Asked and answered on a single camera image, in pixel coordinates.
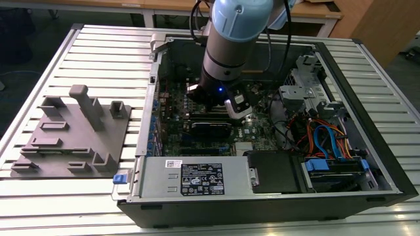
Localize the grey parts rack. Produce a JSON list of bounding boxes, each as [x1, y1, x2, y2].
[[9, 84, 133, 178]]

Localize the wooden cabinet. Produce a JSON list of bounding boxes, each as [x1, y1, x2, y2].
[[329, 0, 420, 69]]

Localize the hard disk in blue carrier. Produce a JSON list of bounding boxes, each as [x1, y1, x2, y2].
[[302, 158, 370, 193]]

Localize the silver chipset heatsink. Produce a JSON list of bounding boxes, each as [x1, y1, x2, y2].
[[233, 142, 255, 151]]

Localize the black drive bay cover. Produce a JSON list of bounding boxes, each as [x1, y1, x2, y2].
[[242, 150, 310, 195]]

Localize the black power cable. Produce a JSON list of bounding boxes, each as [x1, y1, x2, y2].
[[266, 92, 301, 152]]

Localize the grey case latch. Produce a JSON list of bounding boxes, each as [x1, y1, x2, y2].
[[149, 33, 165, 54]]

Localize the black graphics card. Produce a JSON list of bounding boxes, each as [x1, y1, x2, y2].
[[189, 121, 233, 140]]

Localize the black chair base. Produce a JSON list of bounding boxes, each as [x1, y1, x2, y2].
[[403, 30, 420, 60]]

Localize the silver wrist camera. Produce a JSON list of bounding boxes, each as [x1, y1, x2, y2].
[[223, 90, 253, 120]]

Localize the silver power supply unit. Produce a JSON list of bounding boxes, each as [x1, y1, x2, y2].
[[138, 156, 255, 198]]

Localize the blue SATA wire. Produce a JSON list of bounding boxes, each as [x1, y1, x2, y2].
[[311, 124, 345, 163]]

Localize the silver drive cage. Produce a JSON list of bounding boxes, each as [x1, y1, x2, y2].
[[277, 54, 350, 118]]

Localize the black open PC case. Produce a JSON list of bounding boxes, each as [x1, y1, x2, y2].
[[110, 34, 420, 229]]

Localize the black expansion slot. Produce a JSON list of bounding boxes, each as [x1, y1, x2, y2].
[[178, 147, 221, 152], [178, 151, 231, 156]]

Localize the green Dell motherboard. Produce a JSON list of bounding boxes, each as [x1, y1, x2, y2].
[[155, 82, 286, 157]]

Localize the black office chair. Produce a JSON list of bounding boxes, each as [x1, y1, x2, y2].
[[0, 6, 35, 65]]

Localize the wooden desk white frame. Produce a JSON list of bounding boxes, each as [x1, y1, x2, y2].
[[143, 0, 343, 37], [30, 0, 154, 28]]

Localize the orange power wires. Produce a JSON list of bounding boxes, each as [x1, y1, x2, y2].
[[294, 117, 361, 160]]

